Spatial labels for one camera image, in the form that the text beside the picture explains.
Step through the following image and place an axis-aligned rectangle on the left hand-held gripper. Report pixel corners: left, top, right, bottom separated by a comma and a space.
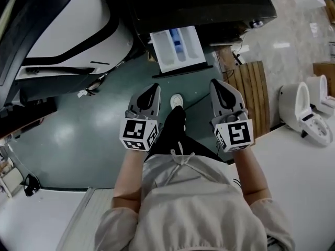
119, 83, 161, 152

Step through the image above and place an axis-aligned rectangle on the white detergent drawer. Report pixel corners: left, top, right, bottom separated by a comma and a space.
149, 26, 214, 79

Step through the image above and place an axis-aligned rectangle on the brown cardboard box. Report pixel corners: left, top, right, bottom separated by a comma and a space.
312, 62, 335, 86

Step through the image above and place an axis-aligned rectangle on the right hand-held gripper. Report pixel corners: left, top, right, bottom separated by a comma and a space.
209, 78, 255, 154

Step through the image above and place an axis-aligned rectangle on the white toilet with open lid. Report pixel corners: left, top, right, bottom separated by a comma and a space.
278, 82, 333, 147
305, 74, 335, 114

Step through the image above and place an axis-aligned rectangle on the black plug with cable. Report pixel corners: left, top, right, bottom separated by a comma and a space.
23, 173, 42, 197

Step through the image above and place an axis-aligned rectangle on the white display platform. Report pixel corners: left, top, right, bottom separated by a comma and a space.
224, 119, 335, 251
0, 186, 116, 251

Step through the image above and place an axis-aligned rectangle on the large white and black appliance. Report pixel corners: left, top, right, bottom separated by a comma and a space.
0, 0, 135, 89

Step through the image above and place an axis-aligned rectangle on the wooden slatted panel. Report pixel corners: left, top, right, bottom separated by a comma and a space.
224, 60, 272, 139

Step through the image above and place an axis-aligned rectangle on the person's white shoe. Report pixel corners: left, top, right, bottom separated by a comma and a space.
170, 93, 185, 110

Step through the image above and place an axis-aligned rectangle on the person's left forearm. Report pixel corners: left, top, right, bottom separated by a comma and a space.
111, 145, 148, 214

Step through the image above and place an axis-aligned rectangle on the person's black trouser leg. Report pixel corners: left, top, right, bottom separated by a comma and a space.
144, 105, 226, 165

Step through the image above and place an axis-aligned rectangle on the person's right forearm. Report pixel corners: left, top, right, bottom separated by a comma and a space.
231, 144, 272, 207

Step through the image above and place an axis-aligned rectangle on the brown wooden board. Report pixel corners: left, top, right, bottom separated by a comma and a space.
214, 45, 237, 73

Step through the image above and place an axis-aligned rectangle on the thin black floor cable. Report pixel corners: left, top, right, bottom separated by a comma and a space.
184, 92, 211, 109

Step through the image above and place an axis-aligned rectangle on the person's beige hooded top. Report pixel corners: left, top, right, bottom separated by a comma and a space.
93, 148, 296, 251

